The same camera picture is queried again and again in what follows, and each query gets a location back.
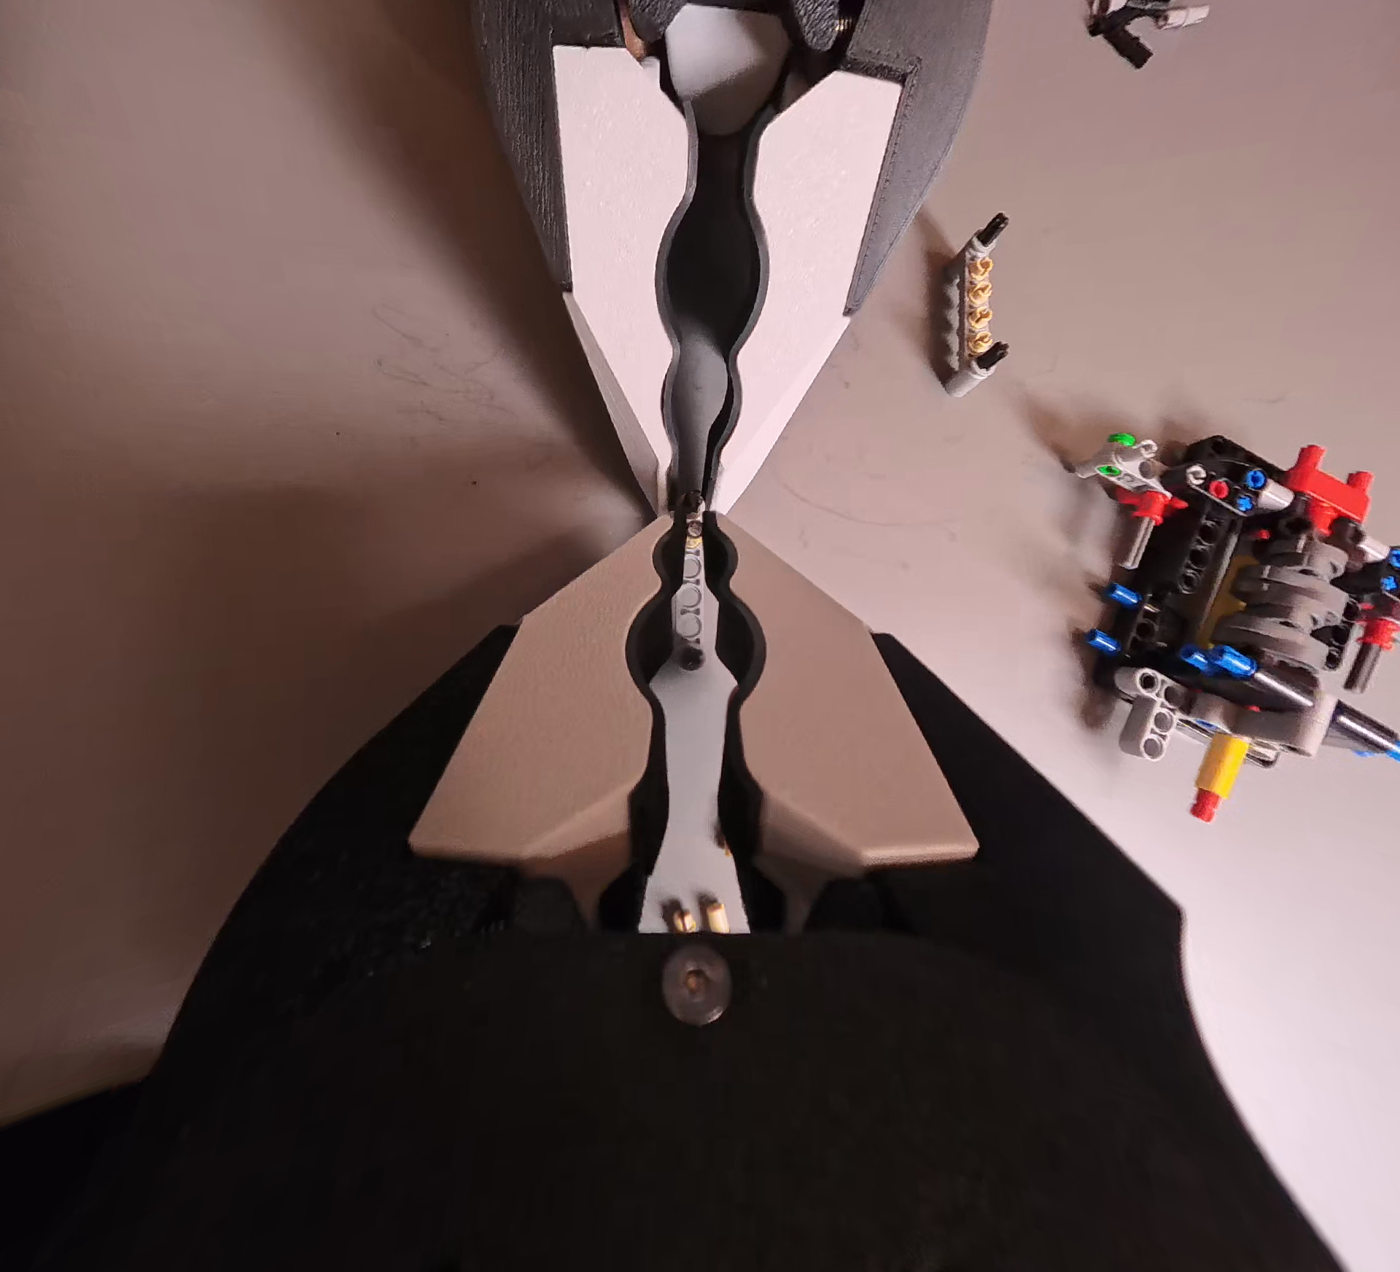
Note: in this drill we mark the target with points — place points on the grey lego beam frame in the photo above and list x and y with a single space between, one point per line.
958 310
691 594

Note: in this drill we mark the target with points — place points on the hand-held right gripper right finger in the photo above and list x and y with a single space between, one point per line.
864 748

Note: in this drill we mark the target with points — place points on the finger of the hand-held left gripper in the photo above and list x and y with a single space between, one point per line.
613 202
820 202

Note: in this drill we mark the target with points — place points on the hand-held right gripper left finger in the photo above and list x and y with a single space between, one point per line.
525 748

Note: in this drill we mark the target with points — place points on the pile of tan lego pins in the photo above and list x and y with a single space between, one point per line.
712 912

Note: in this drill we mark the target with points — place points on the lego car chassis assembly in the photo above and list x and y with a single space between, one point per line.
1258 616

